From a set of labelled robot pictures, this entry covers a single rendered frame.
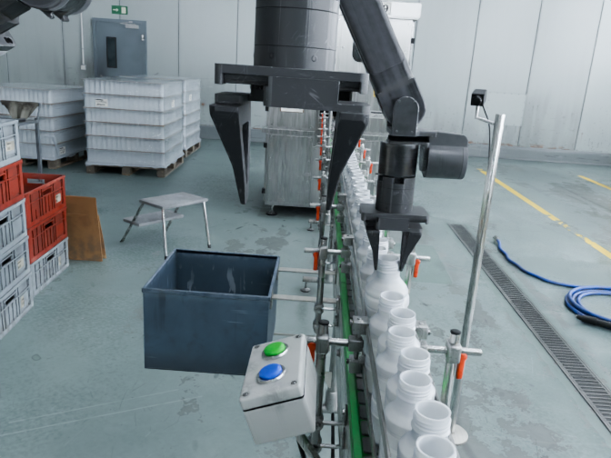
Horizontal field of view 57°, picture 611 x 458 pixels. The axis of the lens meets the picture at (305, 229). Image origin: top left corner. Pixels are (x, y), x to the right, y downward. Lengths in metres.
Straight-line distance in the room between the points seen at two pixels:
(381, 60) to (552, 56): 10.99
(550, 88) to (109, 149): 8.05
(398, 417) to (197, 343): 0.86
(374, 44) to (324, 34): 0.44
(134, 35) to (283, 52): 11.17
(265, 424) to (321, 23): 0.50
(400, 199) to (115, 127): 6.80
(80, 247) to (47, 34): 8.14
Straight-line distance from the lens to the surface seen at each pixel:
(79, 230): 4.37
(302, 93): 0.38
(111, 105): 7.50
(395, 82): 0.82
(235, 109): 0.38
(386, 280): 0.90
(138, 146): 7.47
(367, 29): 0.83
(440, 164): 0.85
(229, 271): 1.69
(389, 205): 0.85
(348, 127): 0.38
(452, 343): 0.92
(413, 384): 0.68
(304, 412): 0.72
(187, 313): 1.42
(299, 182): 5.61
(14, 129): 3.46
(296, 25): 0.38
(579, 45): 11.97
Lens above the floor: 1.49
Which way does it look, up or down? 16 degrees down
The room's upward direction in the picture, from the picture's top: 4 degrees clockwise
